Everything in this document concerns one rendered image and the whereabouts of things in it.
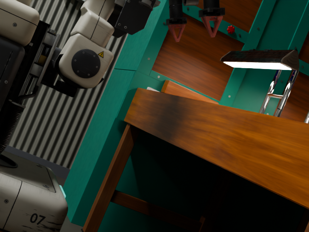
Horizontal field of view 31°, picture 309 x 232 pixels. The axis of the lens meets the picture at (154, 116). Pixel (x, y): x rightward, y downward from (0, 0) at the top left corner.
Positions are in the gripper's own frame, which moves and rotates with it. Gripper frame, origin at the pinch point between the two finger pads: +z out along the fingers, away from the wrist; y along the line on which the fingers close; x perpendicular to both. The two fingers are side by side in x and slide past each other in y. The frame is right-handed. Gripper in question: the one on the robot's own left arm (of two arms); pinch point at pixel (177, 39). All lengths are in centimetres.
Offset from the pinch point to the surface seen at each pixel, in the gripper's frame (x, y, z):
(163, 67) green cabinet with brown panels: -5.8, 46.0, 12.7
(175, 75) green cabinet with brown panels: -13, 46, 17
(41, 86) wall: 48, 181, 24
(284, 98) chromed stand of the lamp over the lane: -45, -10, 28
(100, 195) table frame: 33, 34, 73
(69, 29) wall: 25, 181, -16
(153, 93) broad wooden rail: 8.1, 14.4, 23.4
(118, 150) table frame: 22, 34, 51
